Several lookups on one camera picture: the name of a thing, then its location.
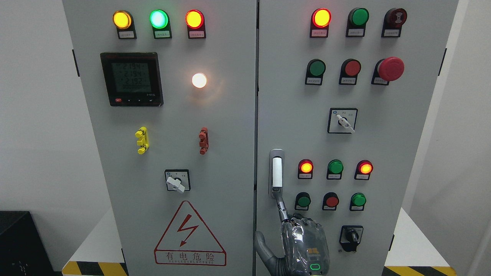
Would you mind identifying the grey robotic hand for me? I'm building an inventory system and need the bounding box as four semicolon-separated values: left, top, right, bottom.
253;191;330;276

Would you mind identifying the silver cabinet door handle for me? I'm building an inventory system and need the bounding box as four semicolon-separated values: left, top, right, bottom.
269;148;284;199

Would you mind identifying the grey right cabinet door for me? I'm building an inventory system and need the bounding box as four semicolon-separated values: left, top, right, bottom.
256;0;459;276

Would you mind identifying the grey cabinet door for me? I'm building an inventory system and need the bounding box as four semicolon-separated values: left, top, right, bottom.
63;0;257;276
256;0;459;276

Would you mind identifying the grey left cabinet door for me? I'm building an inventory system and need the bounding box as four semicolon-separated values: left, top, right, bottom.
63;0;257;276

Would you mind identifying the red button bottom middle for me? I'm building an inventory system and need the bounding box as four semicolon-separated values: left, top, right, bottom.
321;192;339;211

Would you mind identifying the green button bottom right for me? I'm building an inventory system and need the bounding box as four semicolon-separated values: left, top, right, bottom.
349;192;367;211

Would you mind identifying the red lit indicator lower left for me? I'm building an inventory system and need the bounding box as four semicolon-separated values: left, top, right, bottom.
297;159;314;179

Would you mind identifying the green button lower middle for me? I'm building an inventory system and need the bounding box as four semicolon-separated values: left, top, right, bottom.
326;159;344;180

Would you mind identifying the red lit indicator lower right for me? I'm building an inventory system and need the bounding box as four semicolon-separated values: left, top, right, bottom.
354;159;373;180

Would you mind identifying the white platform with hazard stripes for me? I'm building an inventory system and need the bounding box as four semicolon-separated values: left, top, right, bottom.
61;209;456;276

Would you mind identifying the red electric warning sign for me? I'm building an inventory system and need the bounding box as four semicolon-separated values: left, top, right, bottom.
154;200;227;266

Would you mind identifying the red terminal connector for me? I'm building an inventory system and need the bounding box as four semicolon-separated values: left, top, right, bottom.
198;127;209;155

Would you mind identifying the green button second row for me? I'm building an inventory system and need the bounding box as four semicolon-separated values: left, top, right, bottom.
305;58;326;85

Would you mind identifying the red button second row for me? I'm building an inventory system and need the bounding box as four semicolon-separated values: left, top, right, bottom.
339;58;361;85

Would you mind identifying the red emergency stop button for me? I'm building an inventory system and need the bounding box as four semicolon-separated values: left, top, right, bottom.
371;56;405;86

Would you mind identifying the white indicator light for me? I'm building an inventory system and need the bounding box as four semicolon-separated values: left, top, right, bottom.
191;73;208;89

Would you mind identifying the yellow terminal connector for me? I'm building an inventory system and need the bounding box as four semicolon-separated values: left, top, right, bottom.
135;126;149;155

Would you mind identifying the red lit indicator top right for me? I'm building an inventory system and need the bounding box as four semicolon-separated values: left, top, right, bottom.
309;8;332;38

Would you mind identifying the green button top row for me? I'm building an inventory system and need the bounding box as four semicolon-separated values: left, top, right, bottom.
345;7;369;37

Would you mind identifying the black digital power meter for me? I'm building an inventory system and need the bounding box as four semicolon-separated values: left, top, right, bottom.
100;52;163;107

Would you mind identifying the dark red buzzer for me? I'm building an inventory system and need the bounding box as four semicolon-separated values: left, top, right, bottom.
381;8;407;38

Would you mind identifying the red lit indicator light left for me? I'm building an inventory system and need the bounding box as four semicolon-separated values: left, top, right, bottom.
185;9;206;39

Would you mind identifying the green lit indicator light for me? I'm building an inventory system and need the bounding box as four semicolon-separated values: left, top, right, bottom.
149;9;172;39

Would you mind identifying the black box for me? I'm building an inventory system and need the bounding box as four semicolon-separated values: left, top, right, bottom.
0;211;54;276

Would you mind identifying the yellow indicator light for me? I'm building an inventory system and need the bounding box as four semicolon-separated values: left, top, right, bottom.
112;10;137;39

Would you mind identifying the black rotary key switch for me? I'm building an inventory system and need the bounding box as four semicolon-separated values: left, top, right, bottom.
339;225;364;253

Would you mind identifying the white lever selector switch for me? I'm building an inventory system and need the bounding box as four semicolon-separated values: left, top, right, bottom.
327;108;358;133

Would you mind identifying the white selector switch left door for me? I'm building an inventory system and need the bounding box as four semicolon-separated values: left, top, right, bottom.
165;169;191;194

